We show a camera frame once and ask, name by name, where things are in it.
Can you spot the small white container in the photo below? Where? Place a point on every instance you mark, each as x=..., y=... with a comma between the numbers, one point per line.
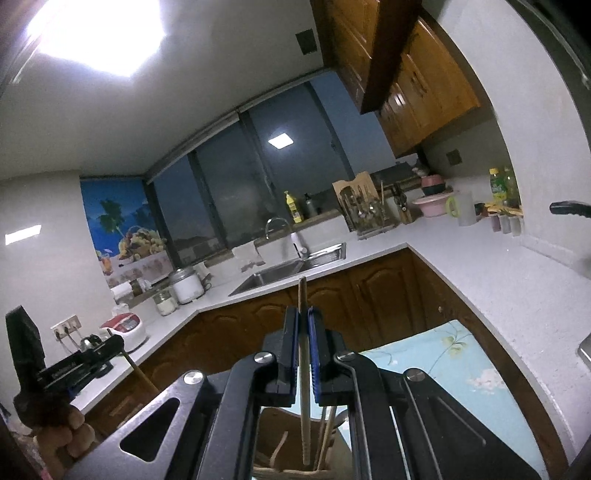
x=205, y=281

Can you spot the steel faucet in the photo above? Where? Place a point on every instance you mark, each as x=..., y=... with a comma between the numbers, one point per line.
x=298, y=240

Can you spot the white pot with steel lid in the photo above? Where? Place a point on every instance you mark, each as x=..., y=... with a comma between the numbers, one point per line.
x=187, y=288

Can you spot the person's left hand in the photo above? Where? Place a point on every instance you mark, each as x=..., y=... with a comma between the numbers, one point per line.
x=69, y=431

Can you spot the knife block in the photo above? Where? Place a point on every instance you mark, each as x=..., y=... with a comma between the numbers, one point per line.
x=403, y=210

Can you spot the dark wall plate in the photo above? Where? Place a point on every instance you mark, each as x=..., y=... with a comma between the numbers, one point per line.
x=454, y=157

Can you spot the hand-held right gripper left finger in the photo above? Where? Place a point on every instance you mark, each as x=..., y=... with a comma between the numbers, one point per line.
x=292, y=350

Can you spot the pink basin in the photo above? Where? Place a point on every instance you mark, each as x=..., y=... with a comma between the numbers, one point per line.
x=431, y=206

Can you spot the steel sink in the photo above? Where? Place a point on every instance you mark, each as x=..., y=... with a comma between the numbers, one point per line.
x=286, y=270

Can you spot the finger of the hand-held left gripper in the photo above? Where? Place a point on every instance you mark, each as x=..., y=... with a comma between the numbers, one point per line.
x=99, y=353

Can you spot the yellow green drink bottle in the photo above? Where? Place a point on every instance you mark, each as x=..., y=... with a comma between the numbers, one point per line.
x=498, y=187

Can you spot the white dish cloth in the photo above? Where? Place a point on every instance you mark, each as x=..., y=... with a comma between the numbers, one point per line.
x=249, y=256

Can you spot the wooden lower cabinets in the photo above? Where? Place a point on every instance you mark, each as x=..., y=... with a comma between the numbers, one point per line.
x=378, y=286

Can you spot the ceiling light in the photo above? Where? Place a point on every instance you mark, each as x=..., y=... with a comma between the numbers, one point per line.
x=97, y=32

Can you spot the grey metal appliance edge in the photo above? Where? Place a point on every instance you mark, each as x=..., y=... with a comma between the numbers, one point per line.
x=585, y=353

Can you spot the wooden upper cabinet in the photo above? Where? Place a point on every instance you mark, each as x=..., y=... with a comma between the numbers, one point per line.
x=406, y=69

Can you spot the red and white rice cooker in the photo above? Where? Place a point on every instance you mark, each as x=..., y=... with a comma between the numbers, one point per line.
x=124, y=330

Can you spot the dark bottle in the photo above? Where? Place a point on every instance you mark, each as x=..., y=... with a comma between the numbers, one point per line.
x=310, y=206

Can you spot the printed palm tree poster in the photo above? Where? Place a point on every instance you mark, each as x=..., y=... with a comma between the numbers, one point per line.
x=120, y=221

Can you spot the dish rack with cutlery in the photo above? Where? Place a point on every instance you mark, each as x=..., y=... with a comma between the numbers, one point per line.
x=369, y=214

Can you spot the row of small spice jars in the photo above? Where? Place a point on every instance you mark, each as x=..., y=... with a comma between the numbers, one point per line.
x=505, y=224

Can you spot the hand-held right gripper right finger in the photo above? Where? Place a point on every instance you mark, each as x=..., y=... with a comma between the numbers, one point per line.
x=316, y=350

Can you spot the glass jar with white contents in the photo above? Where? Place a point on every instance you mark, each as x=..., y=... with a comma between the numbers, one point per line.
x=167, y=304

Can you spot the wooden cutting board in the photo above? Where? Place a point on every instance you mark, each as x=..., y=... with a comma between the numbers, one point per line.
x=351, y=184

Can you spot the metal spoon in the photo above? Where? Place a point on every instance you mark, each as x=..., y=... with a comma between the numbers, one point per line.
x=340, y=420

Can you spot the kitchen window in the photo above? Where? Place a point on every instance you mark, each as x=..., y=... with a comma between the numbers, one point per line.
x=258, y=184

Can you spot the wall socket strip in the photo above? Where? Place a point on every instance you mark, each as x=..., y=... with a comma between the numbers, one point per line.
x=67, y=327

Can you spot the paper towel roll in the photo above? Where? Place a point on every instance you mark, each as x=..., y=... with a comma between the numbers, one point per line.
x=123, y=290

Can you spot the steel electric kettle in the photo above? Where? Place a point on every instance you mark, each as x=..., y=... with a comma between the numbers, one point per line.
x=91, y=344

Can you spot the wooden utensil holder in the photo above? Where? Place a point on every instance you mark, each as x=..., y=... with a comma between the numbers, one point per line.
x=277, y=420

